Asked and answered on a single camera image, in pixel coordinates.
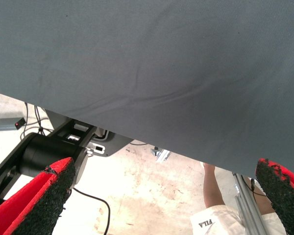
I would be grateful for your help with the small aluminium bracket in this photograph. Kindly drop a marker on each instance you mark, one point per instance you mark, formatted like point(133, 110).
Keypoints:
point(160, 154)

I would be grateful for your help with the person's bare leg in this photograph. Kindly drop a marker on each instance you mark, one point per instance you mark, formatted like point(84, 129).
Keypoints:
point(264, 203)
point(212, 188)

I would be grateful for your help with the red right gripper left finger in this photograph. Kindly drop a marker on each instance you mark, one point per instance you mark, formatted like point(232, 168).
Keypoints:
point(27, 208)

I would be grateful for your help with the dark grey table cloth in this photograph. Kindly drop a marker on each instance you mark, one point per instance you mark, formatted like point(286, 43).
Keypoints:
point(147, 61)

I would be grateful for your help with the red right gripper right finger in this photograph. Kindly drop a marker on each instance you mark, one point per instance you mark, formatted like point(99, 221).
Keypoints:
point(289, 200)

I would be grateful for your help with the grey box with red light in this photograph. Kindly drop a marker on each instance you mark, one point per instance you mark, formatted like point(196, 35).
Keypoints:
point(5, 124)

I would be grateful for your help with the aluminium frame profile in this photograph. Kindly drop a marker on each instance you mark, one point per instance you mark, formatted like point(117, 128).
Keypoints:
point(250, 213)

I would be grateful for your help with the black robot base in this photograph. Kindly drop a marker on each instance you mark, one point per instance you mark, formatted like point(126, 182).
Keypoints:
point(46, 151)

